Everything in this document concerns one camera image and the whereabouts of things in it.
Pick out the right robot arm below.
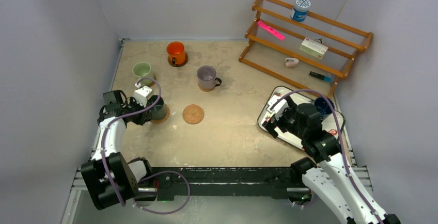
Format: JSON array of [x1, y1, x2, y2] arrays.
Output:
[[261, 95, 401, 223]]

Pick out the green white box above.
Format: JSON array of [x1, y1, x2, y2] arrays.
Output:
[[299, 37, 329, 59]]

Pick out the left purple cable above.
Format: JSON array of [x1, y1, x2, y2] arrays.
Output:
[[101, 77, 191, 216]]

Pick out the dark brown wooden coaster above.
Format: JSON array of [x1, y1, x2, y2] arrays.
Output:
[[167, 56, 188, 67]]

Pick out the strawberry print tray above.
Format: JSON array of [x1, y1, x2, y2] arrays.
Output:
[[257, 86, 339, 150]]

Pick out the dark grey mug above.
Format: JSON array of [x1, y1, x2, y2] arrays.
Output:
[[148, 95, 166, 120]]

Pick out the woven rattan coaster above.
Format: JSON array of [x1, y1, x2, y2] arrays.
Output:
[[151, 104, 170, 124], [182, 104, 205, 124]]

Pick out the pink purple mug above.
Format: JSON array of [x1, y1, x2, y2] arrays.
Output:
[[196, 65, 222, 89]]

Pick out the black aluminium mounting rail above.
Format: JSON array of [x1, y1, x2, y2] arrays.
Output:
[[138, 167, 310, 203]]

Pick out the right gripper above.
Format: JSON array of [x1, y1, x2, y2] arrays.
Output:
[[262, 95, 307, 139]]

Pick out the pink highlighter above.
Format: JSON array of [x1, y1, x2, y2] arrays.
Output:
[[257, 20, 285, 41]]

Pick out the orange mug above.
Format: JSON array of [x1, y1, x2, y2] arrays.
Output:
[[166, 41, 188, 63]]

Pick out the dark blue mug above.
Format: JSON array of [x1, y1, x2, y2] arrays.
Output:
[[314, 97, 335, 120]]

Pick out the blue white jar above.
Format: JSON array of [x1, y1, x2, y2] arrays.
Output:
[[290, 0, 311, 22]]

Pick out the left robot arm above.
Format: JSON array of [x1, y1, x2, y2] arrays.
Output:
[[80, 86, 160, 210]]

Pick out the wooden tiered shelf rack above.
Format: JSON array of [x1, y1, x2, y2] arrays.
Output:
[[239, 0, 373, 98]]

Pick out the black blue marker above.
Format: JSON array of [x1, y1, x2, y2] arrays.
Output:
[[309, 71, 332, 83]]

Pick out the light green mug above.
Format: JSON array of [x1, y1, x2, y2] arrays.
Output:
[[132, 62, 155, 86]]

